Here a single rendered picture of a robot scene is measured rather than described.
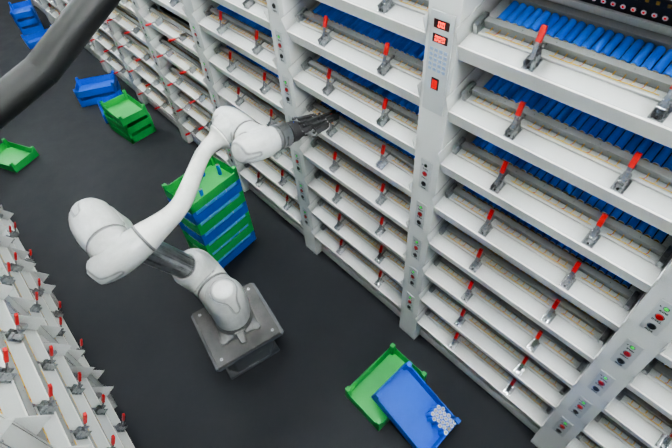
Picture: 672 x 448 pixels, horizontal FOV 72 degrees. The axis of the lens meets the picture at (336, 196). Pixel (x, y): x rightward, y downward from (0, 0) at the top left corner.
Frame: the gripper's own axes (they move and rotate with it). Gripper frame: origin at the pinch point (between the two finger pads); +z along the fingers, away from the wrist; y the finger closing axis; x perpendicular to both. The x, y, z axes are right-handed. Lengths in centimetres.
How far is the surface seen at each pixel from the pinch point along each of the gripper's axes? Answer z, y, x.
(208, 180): -21, -61, -58
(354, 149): 1.2, 13.2, -7.9
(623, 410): 9, 126, -44
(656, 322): -2, 117, 1
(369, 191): 5.7, 19.8, -25.9
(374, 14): -10, 24, 46
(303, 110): 2.0, -17.7, -5.8
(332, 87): -0.8, 0.8, 12.6
